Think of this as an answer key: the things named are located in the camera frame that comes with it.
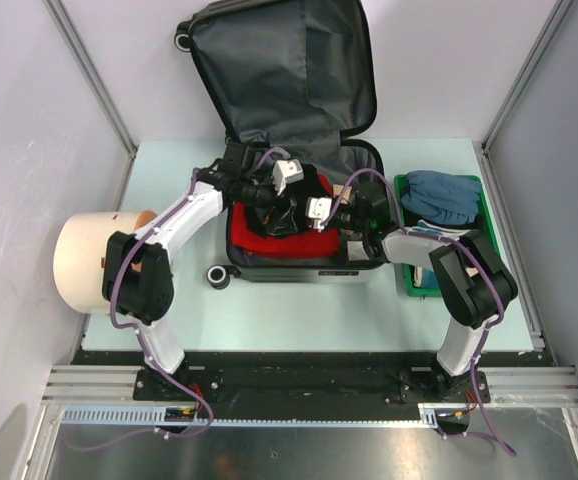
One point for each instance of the white square box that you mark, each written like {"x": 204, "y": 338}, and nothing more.
{"x": 356, "y": 251}

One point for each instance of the teal cream sock towel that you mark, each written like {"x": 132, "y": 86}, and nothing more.
{"x": 423, "y": 278}

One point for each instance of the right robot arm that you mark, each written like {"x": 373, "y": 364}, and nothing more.
{"x": 476, "y": 286}

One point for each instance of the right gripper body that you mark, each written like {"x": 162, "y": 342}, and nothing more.
{"x": 347, "y": 218}

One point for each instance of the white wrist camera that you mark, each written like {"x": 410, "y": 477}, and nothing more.
{"x": 317, "y": 211}
{"x": 286, "y": 172}

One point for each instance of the red cloth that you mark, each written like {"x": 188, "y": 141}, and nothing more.
{"x": 248, "y": 233}

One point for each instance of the blue cloth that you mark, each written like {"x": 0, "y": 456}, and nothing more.
{"x": 442, "y": 198}

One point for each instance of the black clothing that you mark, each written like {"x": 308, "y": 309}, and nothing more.
{"x": 415, "y": 220}

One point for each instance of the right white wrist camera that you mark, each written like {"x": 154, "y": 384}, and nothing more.
{"x": 317, "y": 211}

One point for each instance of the beige drum with orange lid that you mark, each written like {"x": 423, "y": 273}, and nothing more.
{"x": 79, "y": 256}

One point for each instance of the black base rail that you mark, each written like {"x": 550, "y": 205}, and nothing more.
{"x": 285, "y": 388}

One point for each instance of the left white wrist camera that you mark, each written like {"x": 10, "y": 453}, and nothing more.
{"x": 286, "y": 172}

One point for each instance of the beige wooden block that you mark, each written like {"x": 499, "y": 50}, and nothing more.
{"x": 342, "y": 193}

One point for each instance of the white black space suitcase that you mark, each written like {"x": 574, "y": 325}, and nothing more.
{"x": 297, "y": 75}

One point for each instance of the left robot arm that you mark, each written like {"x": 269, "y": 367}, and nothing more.
{"x": 137, "y": 275}

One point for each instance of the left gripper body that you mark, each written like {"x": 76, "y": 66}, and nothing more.
{"x": 263, "y": 197}

